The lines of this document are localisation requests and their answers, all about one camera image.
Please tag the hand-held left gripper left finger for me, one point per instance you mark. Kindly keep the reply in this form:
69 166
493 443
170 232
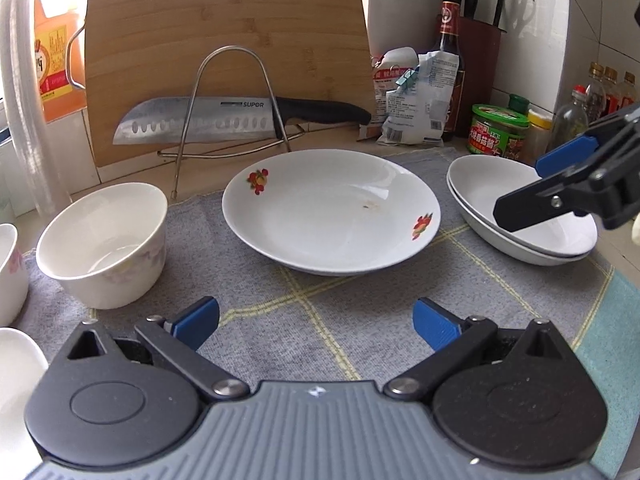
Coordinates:
200 312

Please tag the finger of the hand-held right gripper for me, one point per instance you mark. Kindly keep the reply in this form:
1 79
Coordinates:
567 155
540 202

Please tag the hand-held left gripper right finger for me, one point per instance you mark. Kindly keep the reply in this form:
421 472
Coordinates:
434 317

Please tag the white ceramic bowl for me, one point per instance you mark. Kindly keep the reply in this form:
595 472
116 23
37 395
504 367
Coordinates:
12 280
20 385
125 280

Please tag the person's right hand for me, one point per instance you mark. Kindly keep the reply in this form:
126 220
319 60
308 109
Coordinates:
636 232

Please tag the small yellow-lid jar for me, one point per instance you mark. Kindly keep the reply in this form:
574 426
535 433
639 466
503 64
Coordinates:
539 135

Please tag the clear glass bottle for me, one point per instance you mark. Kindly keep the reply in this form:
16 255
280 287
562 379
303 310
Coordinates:
571 120

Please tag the green-capped container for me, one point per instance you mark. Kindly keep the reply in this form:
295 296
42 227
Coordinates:
519 103

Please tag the green-lid sauce jar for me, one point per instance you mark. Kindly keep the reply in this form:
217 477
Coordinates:
495 137

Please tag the grey and teal dish towel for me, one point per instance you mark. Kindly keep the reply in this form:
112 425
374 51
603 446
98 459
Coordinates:
325 305

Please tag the dark brown knife block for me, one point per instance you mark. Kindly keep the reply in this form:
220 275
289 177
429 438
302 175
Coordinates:
482 75

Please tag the white crumpled food bag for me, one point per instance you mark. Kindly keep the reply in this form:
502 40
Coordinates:
425 105

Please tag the blue binder clip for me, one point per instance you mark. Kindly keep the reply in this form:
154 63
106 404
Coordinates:
407 77

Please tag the dark soy sauce bottle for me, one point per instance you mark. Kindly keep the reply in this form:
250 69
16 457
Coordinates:
450 16

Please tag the white bag red print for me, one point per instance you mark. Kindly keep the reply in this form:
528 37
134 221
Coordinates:
387 60

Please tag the tall plastic wrap roll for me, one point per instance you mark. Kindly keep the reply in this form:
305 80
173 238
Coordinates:
25 110

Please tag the orange cooking oil bottle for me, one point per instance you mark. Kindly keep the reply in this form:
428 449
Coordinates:
55 60

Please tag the bamboo cutting board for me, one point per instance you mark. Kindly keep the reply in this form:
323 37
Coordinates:
225 20

